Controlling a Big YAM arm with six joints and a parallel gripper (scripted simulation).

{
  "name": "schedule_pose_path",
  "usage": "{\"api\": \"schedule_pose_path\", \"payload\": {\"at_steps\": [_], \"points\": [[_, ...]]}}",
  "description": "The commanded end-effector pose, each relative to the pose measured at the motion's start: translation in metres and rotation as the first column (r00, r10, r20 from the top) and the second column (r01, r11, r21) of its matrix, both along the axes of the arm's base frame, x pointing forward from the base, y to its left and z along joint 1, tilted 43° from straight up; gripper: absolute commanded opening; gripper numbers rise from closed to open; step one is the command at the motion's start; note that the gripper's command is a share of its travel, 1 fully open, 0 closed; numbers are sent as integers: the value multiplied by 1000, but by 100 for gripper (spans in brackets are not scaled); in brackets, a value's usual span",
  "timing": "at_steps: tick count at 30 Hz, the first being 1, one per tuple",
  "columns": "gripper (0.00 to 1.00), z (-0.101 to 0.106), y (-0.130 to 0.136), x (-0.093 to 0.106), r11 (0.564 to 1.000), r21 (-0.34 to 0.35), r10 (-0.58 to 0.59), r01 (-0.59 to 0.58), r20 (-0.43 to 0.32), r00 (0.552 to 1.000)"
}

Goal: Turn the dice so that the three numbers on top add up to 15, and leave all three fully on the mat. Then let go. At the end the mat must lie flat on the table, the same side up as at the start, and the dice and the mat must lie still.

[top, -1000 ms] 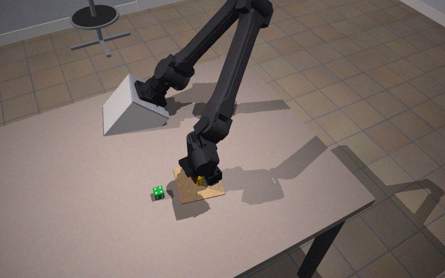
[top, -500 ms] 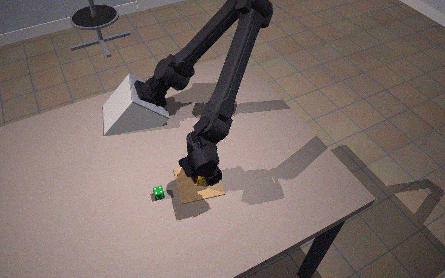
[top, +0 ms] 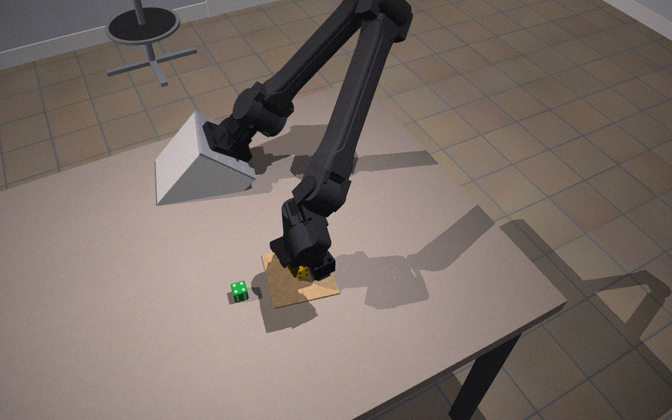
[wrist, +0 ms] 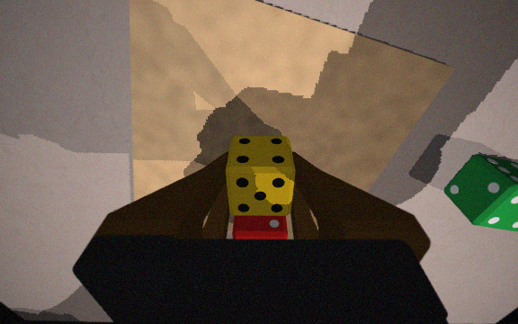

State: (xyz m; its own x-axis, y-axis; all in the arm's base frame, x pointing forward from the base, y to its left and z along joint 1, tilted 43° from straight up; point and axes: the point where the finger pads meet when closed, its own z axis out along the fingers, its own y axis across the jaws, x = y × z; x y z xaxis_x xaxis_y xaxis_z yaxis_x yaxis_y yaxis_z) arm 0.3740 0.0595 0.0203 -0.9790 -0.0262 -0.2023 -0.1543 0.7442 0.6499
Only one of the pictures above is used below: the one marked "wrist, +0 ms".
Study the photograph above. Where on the red dice with white pips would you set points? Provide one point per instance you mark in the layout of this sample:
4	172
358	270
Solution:
260	227

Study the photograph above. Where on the yellow dice with black pips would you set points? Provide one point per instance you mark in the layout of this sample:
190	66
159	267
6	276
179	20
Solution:
260	175

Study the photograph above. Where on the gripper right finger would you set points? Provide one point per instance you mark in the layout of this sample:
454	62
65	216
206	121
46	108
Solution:
344	211

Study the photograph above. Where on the tan mat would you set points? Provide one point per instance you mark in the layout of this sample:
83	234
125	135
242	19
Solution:
205	71

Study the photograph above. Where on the green dice with white pips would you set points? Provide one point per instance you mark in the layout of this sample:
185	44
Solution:
486	192

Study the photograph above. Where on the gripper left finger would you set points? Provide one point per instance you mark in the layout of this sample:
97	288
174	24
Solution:
178	209

